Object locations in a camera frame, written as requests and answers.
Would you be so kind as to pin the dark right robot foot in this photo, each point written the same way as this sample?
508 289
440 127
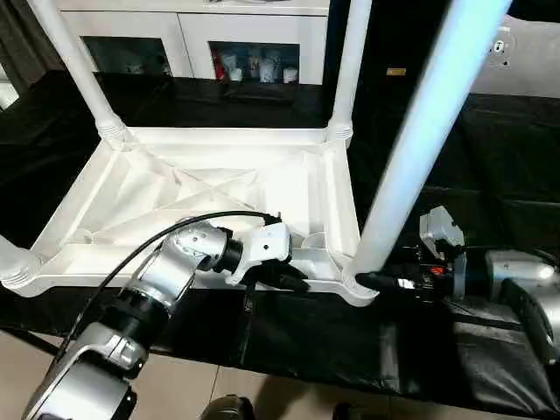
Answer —
354 414

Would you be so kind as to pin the white plastic table top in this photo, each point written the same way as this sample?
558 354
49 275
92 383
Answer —
192 184

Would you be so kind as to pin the white cabinet with glass doors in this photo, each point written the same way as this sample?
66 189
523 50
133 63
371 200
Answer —
175 35

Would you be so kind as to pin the small yellow label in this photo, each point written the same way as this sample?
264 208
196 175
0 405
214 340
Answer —
395 72

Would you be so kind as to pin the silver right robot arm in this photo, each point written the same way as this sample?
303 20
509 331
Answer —
525 280

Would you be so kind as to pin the grey cushion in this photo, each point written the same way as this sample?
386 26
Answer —
525 61

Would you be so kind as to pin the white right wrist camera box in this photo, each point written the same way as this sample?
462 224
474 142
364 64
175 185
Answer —
439 232

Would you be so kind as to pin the white plastic table leg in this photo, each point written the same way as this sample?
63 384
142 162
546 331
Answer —
429 122
74 61
348 61
13 262

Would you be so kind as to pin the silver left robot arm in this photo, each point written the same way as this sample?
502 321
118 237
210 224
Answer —
149 297

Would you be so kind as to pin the black work mat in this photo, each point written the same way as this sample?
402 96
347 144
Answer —
332 350

